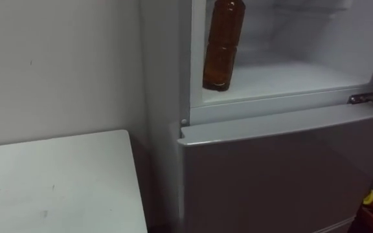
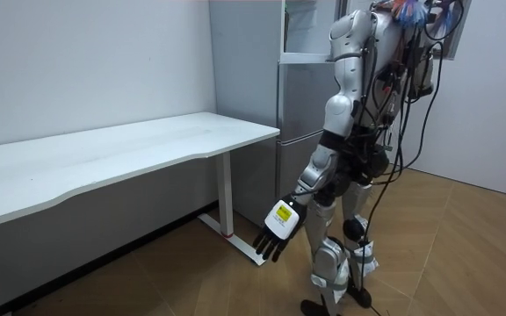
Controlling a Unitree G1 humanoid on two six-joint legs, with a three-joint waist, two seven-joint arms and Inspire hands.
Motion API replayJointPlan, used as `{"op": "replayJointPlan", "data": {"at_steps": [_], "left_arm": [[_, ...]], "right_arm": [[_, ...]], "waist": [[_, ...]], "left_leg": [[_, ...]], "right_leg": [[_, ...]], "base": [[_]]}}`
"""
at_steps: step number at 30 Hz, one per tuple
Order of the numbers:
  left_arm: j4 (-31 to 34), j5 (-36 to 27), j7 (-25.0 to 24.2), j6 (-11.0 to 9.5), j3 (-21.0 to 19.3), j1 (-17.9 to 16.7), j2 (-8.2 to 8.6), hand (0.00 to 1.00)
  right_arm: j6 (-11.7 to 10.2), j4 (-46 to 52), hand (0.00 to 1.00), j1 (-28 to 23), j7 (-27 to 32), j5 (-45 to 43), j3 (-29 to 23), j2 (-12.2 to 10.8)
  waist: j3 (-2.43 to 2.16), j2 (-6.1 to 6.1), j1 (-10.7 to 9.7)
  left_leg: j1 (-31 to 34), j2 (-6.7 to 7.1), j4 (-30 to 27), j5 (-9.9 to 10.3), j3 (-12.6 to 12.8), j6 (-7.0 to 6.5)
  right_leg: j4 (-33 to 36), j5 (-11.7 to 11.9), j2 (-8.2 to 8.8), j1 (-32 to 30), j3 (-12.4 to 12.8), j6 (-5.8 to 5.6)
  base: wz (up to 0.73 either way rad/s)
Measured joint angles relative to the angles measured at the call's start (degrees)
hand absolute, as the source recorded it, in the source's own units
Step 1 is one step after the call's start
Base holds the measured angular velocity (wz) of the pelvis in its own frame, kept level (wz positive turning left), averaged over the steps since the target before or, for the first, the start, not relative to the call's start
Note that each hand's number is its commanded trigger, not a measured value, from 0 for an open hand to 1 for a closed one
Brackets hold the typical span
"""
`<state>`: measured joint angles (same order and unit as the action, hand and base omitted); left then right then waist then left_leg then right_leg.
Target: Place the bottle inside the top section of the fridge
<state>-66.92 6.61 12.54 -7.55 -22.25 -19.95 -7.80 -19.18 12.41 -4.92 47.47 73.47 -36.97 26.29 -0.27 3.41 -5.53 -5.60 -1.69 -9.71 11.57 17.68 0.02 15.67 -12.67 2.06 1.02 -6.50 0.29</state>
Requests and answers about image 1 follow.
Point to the brown tea bottle green cap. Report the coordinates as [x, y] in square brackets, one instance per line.
[222, 48]

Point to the grey fridge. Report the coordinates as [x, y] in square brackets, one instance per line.
[270, 168]

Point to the white desk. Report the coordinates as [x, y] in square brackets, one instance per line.
[60, 181]

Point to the yellow item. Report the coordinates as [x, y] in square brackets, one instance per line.
[369, 198]

